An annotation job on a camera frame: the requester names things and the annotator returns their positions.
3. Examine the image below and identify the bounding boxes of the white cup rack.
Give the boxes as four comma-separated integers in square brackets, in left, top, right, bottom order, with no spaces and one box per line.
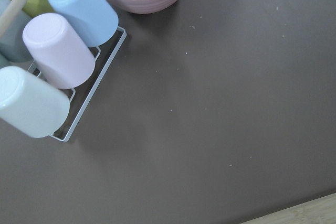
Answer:
[26,26,128,143]

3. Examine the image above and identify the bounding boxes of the pink plastic cup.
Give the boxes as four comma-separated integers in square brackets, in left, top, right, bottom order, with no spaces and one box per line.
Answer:
[22,13,95,89]

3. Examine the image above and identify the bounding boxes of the blue plastic cup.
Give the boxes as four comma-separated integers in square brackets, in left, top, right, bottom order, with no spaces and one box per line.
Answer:
[48,0,119,47]

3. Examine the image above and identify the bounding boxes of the mint plastic cup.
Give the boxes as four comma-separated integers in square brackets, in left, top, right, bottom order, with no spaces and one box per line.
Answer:
[1,66,70,138]

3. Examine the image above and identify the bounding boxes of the grey-blue plastic cup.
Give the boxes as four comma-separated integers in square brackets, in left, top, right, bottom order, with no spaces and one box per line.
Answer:
[1,10,33,68]

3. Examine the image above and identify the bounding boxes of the wooden cup stand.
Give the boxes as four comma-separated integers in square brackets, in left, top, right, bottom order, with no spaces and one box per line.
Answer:
[1,0,28,37]

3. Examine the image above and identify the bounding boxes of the wooden cutting board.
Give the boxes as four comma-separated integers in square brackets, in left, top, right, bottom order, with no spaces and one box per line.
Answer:
[244,193,335,224]

